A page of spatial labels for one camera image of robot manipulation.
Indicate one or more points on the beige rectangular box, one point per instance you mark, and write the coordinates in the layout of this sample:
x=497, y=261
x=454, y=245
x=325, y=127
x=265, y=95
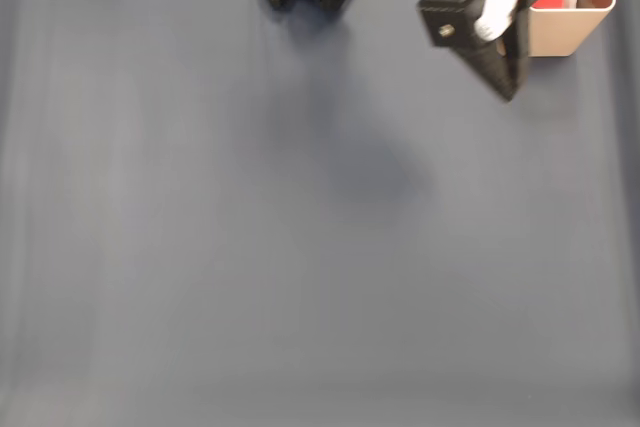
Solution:
x=565, y=32

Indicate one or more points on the dark blue-grey table mat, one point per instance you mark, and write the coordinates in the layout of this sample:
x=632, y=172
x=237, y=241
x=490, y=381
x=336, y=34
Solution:
x=200, y=197

